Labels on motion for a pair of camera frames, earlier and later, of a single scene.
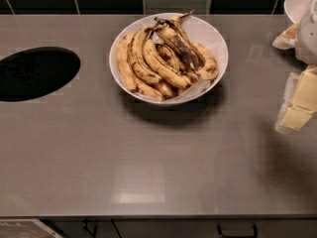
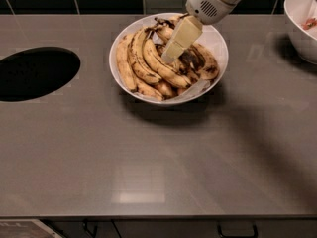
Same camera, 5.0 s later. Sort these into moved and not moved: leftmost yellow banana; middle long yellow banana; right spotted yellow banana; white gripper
Moved: white gripper
Not moved: middle long yellow banana; right spotted yellow banana; leftmost yellow banana
